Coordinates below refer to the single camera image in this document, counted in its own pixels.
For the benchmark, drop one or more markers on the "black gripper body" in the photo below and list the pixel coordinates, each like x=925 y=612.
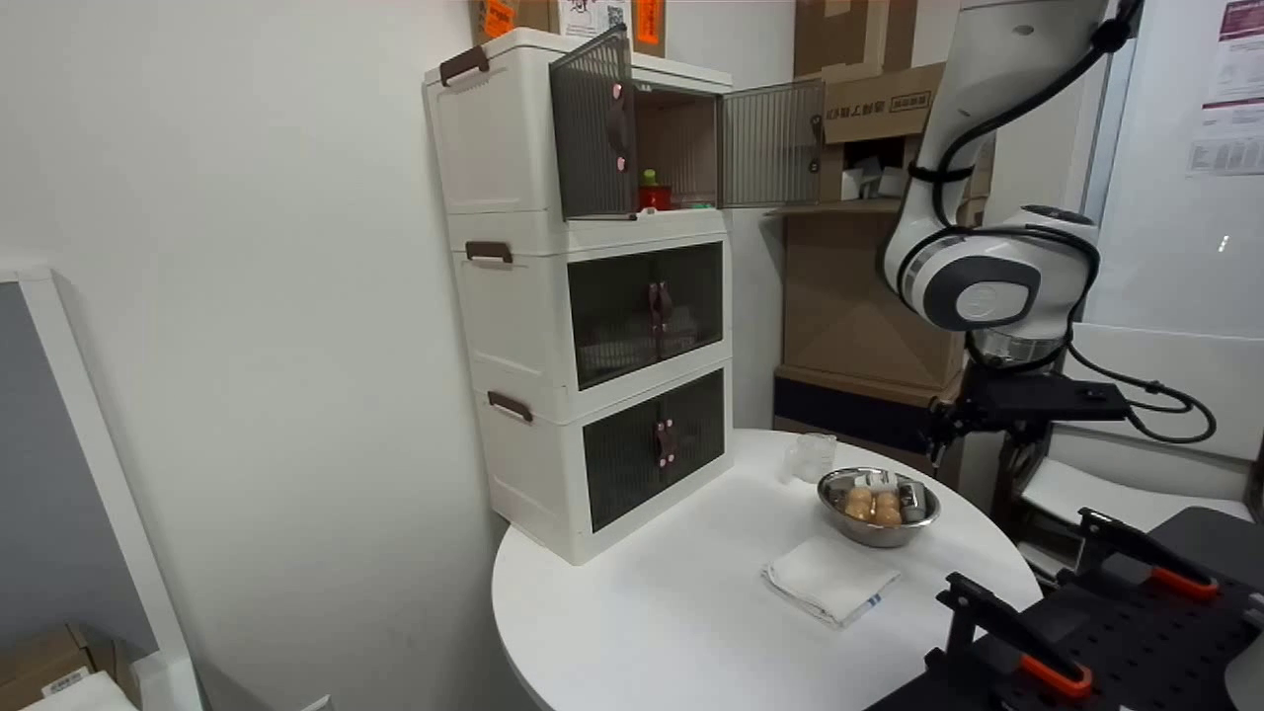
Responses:
x=1026 y=402

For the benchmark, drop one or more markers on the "silver metal dish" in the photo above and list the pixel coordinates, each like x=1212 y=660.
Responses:
x=918 y=504

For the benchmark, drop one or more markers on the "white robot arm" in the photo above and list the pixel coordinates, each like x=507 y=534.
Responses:
x=993 y=265

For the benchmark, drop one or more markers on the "white three-tier cabinet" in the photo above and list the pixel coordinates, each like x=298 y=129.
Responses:
x=593 y=327

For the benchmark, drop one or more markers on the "orange black clamp right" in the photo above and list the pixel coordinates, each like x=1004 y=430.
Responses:
x=1102 y=539

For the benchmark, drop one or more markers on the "orange black clamp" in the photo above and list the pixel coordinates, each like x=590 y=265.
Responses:
x=1102 y=539
x=996 y=649

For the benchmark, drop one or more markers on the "yellow bread rolls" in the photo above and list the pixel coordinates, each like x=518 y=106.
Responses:
x=879 y=508

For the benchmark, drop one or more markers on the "stacked cardboard boxes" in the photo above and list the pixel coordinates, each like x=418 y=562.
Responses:
x=854 y=362

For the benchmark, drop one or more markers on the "white panel right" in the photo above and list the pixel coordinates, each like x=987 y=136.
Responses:
x=1205 y=389

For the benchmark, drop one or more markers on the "orange black clamp left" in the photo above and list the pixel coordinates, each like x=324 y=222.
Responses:
x=996 y=649

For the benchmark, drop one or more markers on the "white folded cloth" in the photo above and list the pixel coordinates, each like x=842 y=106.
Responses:
x=833 y=579

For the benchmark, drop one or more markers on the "white framed board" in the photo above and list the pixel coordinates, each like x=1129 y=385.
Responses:
x=86 y=605

